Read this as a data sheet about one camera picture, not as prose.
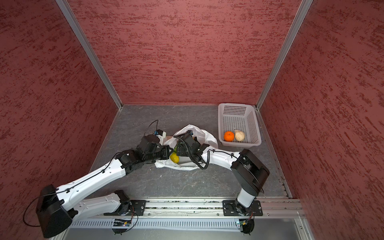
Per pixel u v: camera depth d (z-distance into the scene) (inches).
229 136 38.3
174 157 33.5
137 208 29.2
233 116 44.7
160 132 27.4
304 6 27.9
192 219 28.7
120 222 28.7
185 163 31.1
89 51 34.6
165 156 26.3
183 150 31.0
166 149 26.3
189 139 26.7
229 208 29.1
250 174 17.6
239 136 38.3
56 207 15.1
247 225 28.2
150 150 23.4
